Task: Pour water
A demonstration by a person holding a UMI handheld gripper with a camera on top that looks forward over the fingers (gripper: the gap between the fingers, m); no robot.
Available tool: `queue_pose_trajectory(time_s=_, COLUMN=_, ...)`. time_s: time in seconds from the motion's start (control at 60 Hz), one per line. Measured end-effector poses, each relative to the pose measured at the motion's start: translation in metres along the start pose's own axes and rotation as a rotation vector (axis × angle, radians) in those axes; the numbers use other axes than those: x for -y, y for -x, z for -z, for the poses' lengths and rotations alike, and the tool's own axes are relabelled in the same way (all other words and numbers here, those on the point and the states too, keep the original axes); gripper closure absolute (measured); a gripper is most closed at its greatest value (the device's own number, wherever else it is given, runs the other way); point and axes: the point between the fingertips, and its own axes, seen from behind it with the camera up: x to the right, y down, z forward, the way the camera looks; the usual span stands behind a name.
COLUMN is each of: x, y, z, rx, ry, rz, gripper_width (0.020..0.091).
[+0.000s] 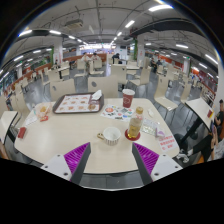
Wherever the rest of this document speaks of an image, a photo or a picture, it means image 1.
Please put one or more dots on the ceiling air conditioner unit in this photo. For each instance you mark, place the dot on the ceiling air conditioner unit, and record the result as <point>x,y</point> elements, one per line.
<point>74,23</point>

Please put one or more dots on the flat round red coaster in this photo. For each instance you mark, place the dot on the flat round red coaster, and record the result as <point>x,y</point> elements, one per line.
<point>128,137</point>

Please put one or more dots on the white paper card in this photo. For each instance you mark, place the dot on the white paper card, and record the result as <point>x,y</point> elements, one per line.
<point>31,119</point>

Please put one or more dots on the clear plastic snack bag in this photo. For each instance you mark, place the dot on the clear plastic snack bag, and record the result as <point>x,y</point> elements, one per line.
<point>44,109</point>

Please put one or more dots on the small red box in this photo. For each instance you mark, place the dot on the small red box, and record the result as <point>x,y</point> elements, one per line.
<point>22,132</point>

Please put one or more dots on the clear tea bottle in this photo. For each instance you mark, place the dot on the clear tea bottle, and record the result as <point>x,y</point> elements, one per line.
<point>135,125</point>

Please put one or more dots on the small purple packet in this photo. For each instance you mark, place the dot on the small purple packet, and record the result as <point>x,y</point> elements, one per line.
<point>161,133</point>

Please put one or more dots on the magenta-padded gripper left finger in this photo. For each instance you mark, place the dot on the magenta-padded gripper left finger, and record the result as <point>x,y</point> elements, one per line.
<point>77,160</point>

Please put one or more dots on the group of beige chairs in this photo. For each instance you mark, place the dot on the group of beige chairs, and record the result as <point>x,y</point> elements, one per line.
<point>118,71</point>

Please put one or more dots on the red table sign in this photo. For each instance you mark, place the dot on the red table sign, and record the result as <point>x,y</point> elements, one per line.
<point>210,113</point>

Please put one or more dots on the person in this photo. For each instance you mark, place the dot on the person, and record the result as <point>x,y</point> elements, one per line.
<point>115,57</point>
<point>85,58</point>
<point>213,143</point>
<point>96,57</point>

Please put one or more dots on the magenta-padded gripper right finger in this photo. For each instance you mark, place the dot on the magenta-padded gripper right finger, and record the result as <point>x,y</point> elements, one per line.
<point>146,160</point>

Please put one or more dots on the colourful printed flyer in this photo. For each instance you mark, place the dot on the colourful printed flyer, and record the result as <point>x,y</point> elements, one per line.
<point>116,113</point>

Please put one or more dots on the beige wooden chair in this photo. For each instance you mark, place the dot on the beige wooden chair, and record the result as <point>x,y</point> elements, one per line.
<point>103,86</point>
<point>61,89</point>
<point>165,98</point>

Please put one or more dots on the white notice, red print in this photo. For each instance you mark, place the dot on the white notice, red print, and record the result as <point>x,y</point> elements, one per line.
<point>167,142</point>

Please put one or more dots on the group of ceiling lights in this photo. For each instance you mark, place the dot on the group of ceiling lights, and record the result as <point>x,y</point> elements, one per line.
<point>160,7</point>

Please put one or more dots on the red sauce packet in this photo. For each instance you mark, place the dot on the red sauce packet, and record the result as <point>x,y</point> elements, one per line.
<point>44,118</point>

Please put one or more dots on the beige side table, black edge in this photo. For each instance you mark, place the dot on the beige side table, black edge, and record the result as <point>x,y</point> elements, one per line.
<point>196,107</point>
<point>6,120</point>

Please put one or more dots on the brown food tray, printed liner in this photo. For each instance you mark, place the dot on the brown food tray, printed liner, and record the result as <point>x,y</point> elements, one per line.
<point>76,104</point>

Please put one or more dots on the small white wrapper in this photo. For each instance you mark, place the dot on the small white wrapper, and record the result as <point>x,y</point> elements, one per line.
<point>150,113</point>

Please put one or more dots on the red paper cup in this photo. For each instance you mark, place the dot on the red paper cup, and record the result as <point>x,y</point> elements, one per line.
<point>128,98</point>

